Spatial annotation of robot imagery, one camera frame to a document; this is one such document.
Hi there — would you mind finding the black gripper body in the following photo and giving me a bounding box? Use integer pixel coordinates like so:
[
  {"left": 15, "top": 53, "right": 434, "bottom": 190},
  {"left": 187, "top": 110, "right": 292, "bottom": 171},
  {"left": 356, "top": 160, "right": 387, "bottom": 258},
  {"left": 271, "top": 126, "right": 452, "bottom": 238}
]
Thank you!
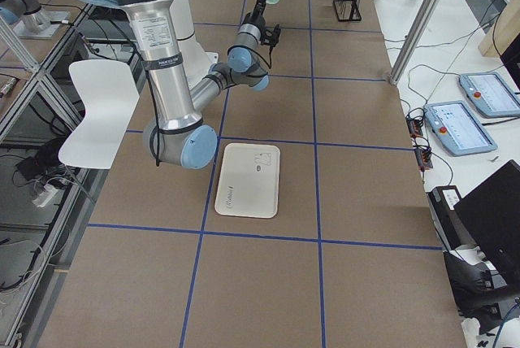
[{"left": 242, "top": 11, "right": 265, "bottom": 28}]

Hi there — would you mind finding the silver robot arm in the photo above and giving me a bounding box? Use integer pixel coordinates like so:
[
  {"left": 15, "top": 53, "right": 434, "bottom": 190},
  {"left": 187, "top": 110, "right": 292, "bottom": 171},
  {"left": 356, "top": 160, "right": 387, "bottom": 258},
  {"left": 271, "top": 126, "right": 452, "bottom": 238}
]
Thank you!
[{"left": 81, "top": 0, "right": 268, "bottom": 169}]

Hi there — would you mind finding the cream rectangular tray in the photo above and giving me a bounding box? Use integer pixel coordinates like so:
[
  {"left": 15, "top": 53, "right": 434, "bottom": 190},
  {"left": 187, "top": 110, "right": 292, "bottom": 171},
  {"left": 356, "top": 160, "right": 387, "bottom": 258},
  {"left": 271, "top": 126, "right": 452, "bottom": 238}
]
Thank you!
[{"left": 214, "top": 143, "right": 280, "bottom": 219}]

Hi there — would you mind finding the white plastic chair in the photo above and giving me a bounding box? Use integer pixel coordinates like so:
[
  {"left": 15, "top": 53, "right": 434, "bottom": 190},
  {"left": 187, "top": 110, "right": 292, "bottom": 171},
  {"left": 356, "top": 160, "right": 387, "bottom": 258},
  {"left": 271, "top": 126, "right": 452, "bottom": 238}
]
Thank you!
[{"left": 58, "top": 59, "right": 139, "bottom": 169}]

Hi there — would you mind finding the near blue teach pendant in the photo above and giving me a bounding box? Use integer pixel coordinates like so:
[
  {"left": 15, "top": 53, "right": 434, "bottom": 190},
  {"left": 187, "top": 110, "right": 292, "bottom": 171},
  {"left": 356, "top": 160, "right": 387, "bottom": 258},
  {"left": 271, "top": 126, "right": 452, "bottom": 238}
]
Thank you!
[{"left": 423, "top": 101, "right": 498, "bottom": 156}]

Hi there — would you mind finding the blue teach pendant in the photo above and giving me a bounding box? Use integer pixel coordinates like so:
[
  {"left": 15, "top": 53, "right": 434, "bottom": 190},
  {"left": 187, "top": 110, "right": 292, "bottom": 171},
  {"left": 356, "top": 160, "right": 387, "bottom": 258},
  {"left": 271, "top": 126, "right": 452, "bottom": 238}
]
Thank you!
[
  {"left": 458, "top": 72, "right": 519, "bottom": 118},
  {"left": 423, "top": 101, "right": 498, "bottom": 156}
]

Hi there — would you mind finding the far blue teach pendant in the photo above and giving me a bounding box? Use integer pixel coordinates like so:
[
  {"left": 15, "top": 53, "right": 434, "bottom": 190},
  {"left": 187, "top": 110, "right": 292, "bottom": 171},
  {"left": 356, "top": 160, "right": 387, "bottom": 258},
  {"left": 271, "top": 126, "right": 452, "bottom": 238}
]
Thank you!
[{"left": 458, "top": 72, "right": 519, "bottom": 118}]

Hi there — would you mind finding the black laptop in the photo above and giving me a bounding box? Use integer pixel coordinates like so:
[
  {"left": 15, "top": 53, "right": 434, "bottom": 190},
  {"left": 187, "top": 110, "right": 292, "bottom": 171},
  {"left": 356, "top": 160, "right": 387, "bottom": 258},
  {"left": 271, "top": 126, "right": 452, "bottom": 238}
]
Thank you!
[{"left": 454, "top": 159, "right": 519, "bottom": 284}]

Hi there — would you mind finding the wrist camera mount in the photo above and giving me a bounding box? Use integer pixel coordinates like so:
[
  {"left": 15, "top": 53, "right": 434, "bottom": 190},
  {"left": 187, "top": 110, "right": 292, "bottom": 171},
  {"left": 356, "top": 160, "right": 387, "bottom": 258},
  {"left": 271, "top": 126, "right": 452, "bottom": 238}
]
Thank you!
[{"left": 261, "top": 24, "right": 281, "bottom": 48}]

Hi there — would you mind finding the black wire cup rack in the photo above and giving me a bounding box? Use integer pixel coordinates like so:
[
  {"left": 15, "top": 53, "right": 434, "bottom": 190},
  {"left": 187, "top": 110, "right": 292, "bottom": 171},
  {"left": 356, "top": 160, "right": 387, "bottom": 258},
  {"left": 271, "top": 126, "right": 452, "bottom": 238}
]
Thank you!
[{"left": 332, "top": 0, "right": 362, "bottom": 22}]

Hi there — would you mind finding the aluminium frame post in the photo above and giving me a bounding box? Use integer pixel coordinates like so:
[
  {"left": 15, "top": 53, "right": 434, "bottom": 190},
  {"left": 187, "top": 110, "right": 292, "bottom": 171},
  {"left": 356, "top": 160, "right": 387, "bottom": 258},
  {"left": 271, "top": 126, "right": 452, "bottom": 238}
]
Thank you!
[{"left": 388, "top": 0, "right": 440, "bottom": 85}]

